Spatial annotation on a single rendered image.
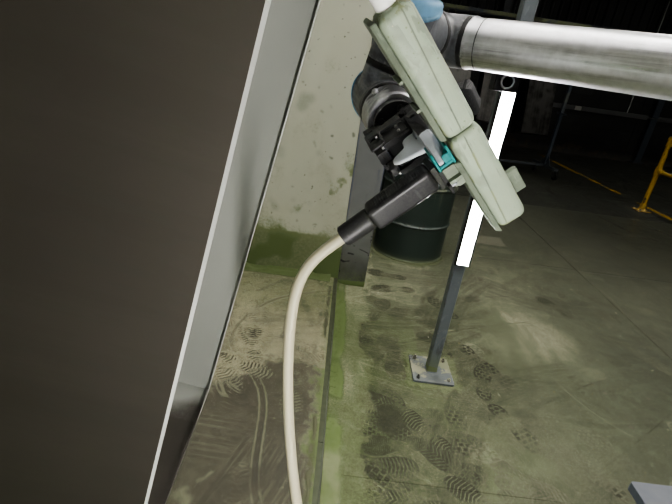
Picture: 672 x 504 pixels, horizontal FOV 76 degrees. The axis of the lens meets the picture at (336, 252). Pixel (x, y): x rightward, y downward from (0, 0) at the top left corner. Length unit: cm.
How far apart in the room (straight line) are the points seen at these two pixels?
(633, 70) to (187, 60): 63
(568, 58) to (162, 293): 68
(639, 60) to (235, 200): 78
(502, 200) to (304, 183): 213
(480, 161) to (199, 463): 142
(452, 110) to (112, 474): 57
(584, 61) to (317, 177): 200
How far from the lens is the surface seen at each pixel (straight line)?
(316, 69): 255
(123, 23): 39
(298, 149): 261
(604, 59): 81
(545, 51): 82
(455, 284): 201
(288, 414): 68
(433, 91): 50
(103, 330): 49
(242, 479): 165
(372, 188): 264
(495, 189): 57
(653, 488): 119
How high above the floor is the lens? 135
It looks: 24 degrees down
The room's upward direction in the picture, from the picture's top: 8 degrees clockwise
